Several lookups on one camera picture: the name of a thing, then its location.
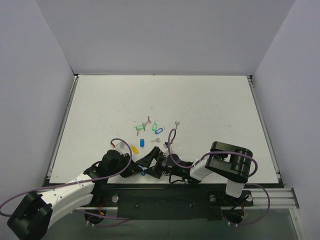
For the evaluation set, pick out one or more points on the silver key centre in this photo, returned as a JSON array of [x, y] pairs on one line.
[[157, 140]]

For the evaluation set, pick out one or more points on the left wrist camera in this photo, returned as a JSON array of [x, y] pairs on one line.
[[120, 147]]

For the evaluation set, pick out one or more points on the small green key tag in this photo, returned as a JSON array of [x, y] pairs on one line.
[[154, 127]]

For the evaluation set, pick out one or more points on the silver key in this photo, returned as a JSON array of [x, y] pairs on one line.
[[177, 124], [148, 120], [157, 140]]

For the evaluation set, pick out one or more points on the silver key right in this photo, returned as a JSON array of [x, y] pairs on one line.
[[177, 124]]

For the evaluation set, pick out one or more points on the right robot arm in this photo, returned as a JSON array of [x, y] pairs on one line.
[[234, 163]]

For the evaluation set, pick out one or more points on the yellow key tag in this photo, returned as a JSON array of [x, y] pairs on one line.
[[134, 150]]

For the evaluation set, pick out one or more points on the dark blue key tag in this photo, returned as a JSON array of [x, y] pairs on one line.
[[142, 143]]

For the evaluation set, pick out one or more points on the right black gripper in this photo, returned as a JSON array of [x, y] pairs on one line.
[[155, 163]]

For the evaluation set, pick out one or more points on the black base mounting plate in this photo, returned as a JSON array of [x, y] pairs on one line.
[[169, 202]]

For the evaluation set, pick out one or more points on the blue key tag with ring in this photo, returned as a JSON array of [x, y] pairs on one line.
[[159, 130]]

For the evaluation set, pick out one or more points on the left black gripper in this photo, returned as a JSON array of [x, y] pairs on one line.
[[130, 166]]

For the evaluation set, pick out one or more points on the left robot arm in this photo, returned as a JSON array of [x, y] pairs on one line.
[[38, 211]]

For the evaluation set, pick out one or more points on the silver key top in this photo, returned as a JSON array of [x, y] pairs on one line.
[[148, 120]]

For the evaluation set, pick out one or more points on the green key tag with key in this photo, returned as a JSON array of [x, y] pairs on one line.
[[141, 127]]

